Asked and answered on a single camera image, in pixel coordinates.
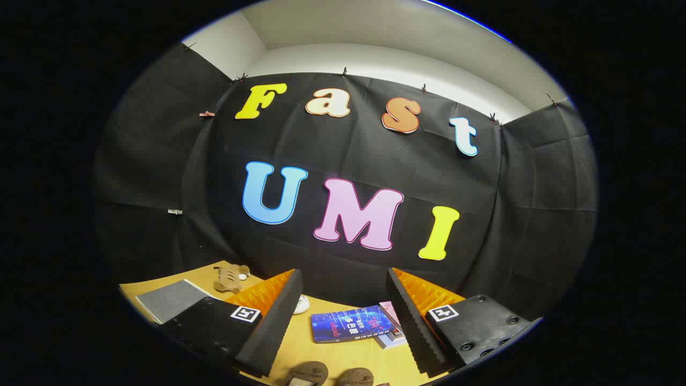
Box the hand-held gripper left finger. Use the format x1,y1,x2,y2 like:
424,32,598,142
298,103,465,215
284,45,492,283
158,268,304,377

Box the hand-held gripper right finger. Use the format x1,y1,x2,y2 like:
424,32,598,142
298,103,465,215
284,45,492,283
386,267,543,378

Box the brown fuzzy shoe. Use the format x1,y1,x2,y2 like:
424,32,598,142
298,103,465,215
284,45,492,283
284,361,329,386
338,368,374,386

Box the grey fabric storage box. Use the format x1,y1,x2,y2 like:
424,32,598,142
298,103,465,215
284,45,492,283
135,279,215,325

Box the pink cover book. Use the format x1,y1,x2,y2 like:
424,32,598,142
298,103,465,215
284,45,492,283
379,301,404,329

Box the light blue book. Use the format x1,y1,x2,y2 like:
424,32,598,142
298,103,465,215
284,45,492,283
375,330,408,350

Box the dark blue book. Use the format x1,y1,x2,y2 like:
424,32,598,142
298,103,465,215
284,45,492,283
311,306,400,344

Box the brown plush toy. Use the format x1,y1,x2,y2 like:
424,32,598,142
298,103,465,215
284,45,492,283
213,262,251,294

